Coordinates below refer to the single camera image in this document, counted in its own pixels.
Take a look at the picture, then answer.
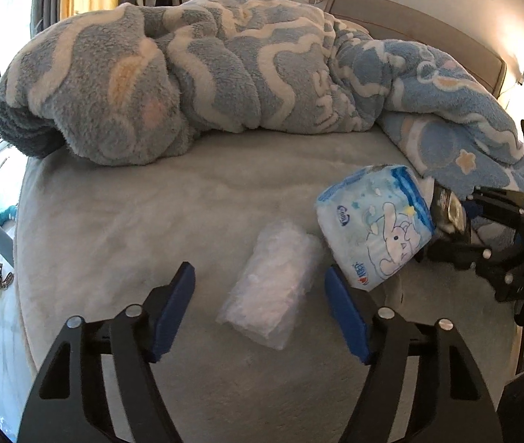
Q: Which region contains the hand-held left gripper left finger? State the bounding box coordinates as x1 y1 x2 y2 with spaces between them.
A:
16 261 196 443

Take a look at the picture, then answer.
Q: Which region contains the clear plastic tissue packet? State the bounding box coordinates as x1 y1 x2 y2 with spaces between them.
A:
216 221 325 350

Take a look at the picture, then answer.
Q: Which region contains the grey bed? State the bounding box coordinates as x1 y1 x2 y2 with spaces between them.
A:
13 127 524 443

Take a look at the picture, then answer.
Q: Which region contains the blue patterned fleece blanket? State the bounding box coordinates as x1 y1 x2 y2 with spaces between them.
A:
0 0 524 199

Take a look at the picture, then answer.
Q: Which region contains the blue white tissue pack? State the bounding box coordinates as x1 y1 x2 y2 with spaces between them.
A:
315 164 437 292

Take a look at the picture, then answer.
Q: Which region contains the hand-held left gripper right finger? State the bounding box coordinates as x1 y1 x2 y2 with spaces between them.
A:
324 265 505 443

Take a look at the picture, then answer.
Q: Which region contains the grey bed headboard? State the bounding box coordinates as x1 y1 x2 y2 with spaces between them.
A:
324 0 507 100

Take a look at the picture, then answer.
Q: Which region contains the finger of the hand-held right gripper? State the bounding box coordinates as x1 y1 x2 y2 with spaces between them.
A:
467 187 524 236
428 236 521 287

